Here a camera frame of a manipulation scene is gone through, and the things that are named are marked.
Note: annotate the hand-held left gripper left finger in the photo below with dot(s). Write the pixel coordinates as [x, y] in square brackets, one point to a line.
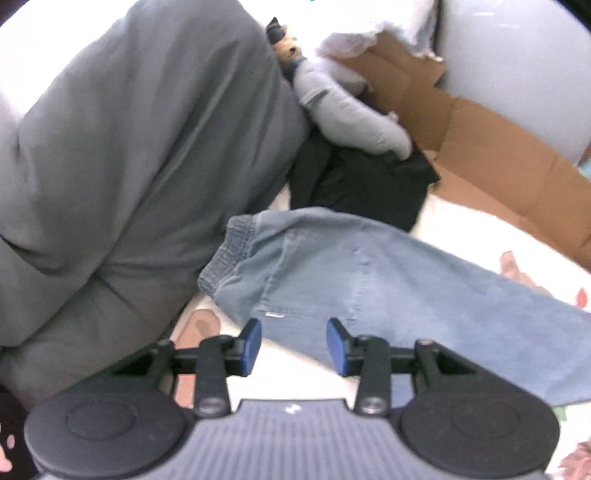
[251, 341]

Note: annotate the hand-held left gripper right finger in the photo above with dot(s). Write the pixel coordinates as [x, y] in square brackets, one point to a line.
[337, 345]

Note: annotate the blue denim jeans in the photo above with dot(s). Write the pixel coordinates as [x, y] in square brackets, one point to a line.
[369, 286]

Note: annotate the black garment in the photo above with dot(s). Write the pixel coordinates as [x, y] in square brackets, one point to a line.
[369, 189]

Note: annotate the bear printed cream bedsheet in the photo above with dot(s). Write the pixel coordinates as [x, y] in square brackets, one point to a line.
[461, 233]

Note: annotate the dark grey duvet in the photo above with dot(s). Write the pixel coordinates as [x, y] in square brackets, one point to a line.
[138, 161]

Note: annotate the brown cardboard sheet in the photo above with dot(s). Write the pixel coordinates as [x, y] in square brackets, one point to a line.
[498, 152]

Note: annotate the small brown plush toy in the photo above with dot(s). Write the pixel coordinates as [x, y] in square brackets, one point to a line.
[285, 44]

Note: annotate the white fluffy pillow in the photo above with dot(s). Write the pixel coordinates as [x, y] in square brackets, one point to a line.
[378, 23]

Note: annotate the grey appliance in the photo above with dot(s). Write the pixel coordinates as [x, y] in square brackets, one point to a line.
[517, 55]

